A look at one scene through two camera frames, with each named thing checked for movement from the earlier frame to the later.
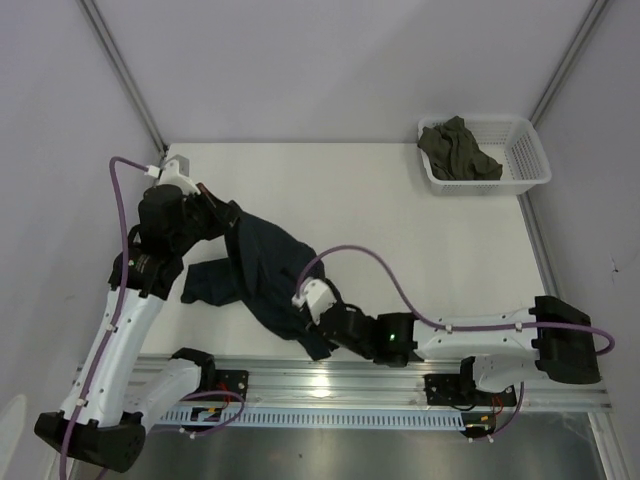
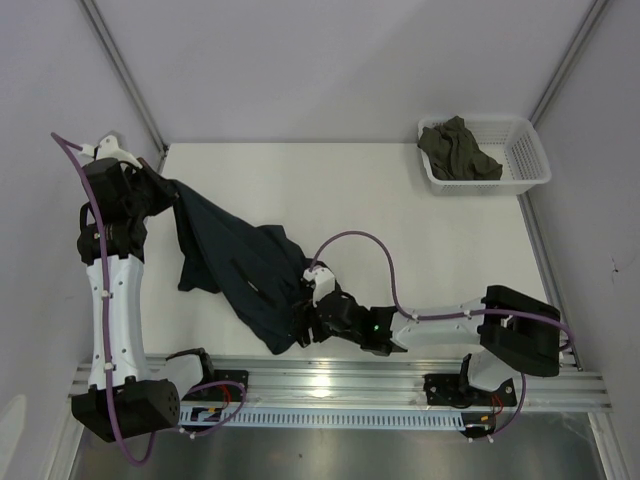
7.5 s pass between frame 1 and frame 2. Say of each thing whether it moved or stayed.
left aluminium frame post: stayed
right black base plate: stayed
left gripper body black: moved
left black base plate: stayed
